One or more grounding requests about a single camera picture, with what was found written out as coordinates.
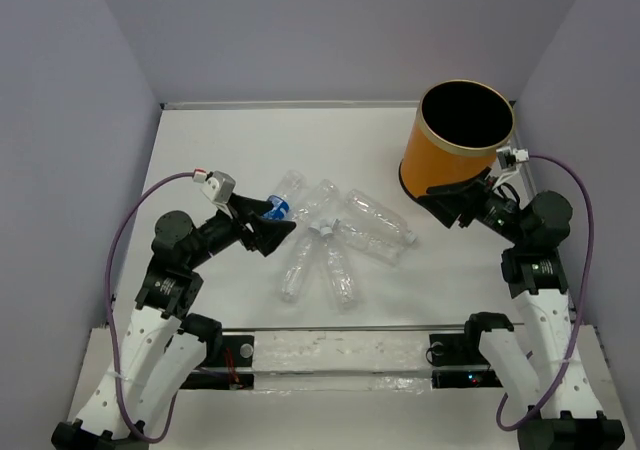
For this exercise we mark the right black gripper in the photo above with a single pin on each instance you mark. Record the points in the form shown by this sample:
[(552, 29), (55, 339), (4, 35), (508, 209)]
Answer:
[(447, 210)]

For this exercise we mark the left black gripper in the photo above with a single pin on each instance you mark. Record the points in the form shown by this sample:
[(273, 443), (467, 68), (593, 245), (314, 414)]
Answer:
[(267, 234)]

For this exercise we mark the clear bottle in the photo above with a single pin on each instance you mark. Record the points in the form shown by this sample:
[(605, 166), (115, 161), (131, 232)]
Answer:
[(299, 264), (338, 268), (379, 216), (315, 202), (360, 237)]

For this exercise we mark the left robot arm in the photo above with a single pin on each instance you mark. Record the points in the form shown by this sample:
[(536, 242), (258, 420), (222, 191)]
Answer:
[(164, 341)]

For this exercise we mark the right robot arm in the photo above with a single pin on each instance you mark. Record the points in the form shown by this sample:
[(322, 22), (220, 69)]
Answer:
[(548, 384)]

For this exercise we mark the orange cylindrical bin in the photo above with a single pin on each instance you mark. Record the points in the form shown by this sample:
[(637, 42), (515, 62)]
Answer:
[(458, 126)]

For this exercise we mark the blue label plastic bottle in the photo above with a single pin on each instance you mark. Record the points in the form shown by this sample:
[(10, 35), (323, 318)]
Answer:
[(285, 195)]

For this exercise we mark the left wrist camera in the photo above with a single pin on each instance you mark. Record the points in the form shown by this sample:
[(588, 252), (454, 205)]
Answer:
[(216, 186)]

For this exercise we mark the metal rail back edge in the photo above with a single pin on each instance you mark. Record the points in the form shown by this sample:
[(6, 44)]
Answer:
[(283, 104)]

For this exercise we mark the metal rail front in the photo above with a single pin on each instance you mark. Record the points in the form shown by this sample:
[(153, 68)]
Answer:
[(426, 328)]

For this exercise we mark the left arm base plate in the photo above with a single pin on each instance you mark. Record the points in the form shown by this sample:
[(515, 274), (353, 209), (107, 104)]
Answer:
[(225, 368)]

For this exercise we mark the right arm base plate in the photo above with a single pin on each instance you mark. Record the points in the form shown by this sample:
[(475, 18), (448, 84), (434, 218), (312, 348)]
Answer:
[(455, 365)]

